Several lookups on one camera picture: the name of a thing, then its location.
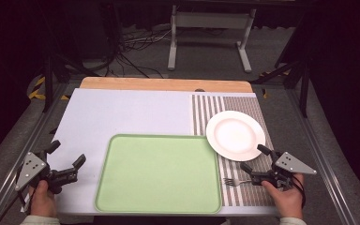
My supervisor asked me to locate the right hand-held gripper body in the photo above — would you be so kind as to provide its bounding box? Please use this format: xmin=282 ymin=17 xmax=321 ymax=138
xmin=248 ymin=151 xmax=318 ymax=190

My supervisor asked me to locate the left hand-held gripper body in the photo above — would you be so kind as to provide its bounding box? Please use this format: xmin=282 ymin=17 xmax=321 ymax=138
xmin=14 ymin=151 xmax=79 ymax=195

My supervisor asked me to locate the silver metal fork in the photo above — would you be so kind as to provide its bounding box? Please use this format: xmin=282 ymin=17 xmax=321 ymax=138
xmin=222 ymin=176 xmax=253 ymax=188

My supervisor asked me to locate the white round plate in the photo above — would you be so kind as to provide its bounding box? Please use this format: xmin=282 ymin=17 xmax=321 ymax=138
xmin=204 ymin=110 xmax=267 ymax=163

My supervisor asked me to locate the green plastic tray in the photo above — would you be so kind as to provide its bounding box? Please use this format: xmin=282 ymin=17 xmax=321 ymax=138
xmin=94 ymin=133 xmax=223 ymax=216

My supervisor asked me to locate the person's left hand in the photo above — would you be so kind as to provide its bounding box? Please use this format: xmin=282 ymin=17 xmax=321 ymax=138
xmin=29 ymin=179 xmax=59 ymax=218

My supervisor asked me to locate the person's right hand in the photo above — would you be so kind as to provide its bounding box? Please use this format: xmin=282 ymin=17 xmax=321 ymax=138
xmin=260 ymin=172 xmax=306 ymax=220

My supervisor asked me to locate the striped grey placemat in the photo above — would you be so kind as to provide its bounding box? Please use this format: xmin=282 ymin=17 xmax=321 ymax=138
xmin=190 ymin=93 xmax=277 ymax=208

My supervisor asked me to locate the white table mat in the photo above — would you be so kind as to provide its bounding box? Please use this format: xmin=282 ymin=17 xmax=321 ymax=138
xmin=47 ymin=87 xmax=278 ymax=218

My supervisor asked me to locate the black metal stand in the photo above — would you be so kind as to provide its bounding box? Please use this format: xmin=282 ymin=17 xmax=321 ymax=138
xmin=40 ymin=46 xmax=101 ymax=114
xmin=250 ymin=12 xmax=314 ymax=119

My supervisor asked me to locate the white metal stand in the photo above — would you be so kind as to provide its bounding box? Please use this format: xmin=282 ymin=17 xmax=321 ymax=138
xmin=167 ymin=4 xmax=258 ymax=74

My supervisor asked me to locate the aluminium rail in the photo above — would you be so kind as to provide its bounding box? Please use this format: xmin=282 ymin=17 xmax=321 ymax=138
xmin=284 ymin=88 xmax=358 ymax=225
xmin=0 ymin=83 xmax=73 ymax=225

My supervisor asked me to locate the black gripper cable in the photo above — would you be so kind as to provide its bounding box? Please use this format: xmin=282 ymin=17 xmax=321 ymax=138
xmin=293 ymin=178 xmax=308 ymax=210

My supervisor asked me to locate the bundle of black cables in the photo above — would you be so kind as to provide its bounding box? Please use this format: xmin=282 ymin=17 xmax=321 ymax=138
xmin=104 ymin=22 xmax=176 ymax=80

